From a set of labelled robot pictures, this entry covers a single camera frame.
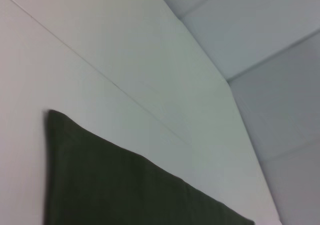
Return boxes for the dark green t-shirt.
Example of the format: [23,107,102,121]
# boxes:
[43,109,256,225]

